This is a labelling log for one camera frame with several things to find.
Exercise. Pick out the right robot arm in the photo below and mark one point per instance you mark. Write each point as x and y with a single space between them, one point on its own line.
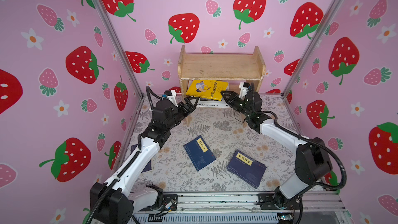
312 161

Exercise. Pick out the blue book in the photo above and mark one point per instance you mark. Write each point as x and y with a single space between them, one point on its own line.
246 168
199 153

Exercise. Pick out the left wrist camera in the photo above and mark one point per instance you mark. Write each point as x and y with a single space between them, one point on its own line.
171 96

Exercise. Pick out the wooden two-tier shelf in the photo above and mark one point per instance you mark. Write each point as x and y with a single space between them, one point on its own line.
233 68

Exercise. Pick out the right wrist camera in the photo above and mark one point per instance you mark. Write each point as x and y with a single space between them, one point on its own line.
244 88

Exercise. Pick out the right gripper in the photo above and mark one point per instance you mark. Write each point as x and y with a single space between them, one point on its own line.
232 98

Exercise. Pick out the white hardcover book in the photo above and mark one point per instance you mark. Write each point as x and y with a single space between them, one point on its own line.
208 103

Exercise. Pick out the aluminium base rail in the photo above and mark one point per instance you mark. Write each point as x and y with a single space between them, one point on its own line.
315 207

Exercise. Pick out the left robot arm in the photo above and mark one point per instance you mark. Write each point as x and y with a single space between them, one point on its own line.
110 203

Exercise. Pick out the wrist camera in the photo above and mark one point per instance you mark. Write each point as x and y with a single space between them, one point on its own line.
244 88
171 96

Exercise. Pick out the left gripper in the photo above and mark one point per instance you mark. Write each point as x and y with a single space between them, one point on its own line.
185 114

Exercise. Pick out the yellow cartoon cover book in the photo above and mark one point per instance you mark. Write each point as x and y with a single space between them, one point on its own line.
207 89

